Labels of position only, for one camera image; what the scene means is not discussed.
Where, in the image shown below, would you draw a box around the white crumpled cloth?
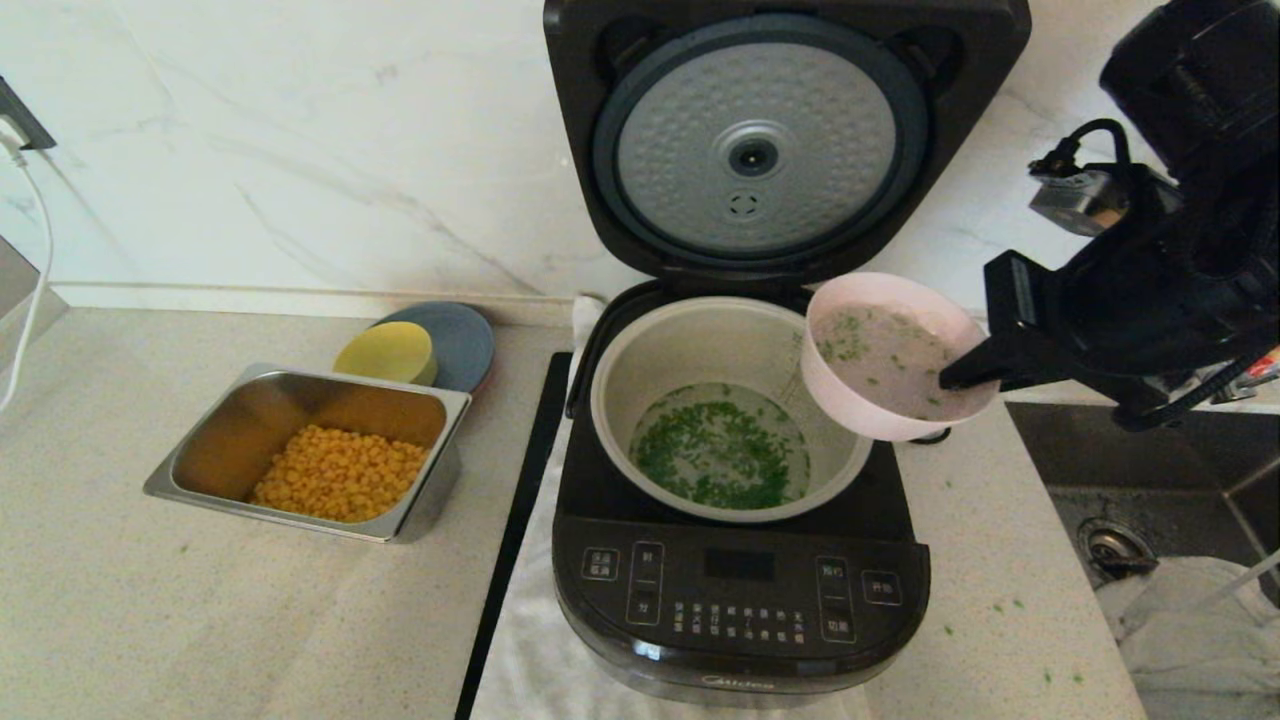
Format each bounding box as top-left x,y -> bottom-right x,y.
1095,555 -> 1280,720

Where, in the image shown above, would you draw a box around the blue-grey round plate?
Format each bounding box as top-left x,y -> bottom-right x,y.
372,303 -> 496,396

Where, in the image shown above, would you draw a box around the stainless steel tray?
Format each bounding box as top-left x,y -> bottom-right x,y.
142,363 -> 473,544

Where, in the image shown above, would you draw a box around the white round bowl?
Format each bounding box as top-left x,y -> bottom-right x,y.
800,272 -> 1002,443

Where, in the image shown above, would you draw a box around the grey appliance edge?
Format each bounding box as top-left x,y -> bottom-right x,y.
0,235 -> 71,376

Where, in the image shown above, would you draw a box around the white cable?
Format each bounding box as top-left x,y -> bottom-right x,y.
0,120 -> 58,416

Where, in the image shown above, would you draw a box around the grey inner pot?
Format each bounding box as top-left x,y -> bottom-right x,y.
590,296 -> 876,524

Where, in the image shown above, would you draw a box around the black rice cooker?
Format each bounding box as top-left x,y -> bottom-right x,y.
552,280 -> 933,707

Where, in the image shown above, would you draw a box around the chopped green vegetables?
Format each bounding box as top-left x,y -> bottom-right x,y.
630,312 -> 951,510

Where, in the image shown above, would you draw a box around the stainless steel sink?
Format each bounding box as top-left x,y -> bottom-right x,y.
1005,400 -> 1280,606

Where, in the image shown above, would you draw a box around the black rice cooker lid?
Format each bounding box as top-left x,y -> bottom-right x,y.
542,0 -> 1033,285

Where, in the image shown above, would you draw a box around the metal sink drain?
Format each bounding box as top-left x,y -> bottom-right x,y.
1078,517 -> 1159,583

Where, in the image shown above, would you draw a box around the yellow small bowl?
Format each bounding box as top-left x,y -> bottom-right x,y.
333,322 -> 439,388

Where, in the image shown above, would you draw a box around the yellow corn kernels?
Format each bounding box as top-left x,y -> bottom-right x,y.
252,424 -> 431,523

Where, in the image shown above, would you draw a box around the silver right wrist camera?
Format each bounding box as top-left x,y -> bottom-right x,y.
1028,165 -> 1136,237

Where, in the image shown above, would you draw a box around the white towel under cooker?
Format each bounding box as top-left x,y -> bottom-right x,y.
470,296 -> 871,720

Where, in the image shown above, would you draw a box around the black wall socket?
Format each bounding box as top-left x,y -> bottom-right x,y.
0,75 -> 61,154

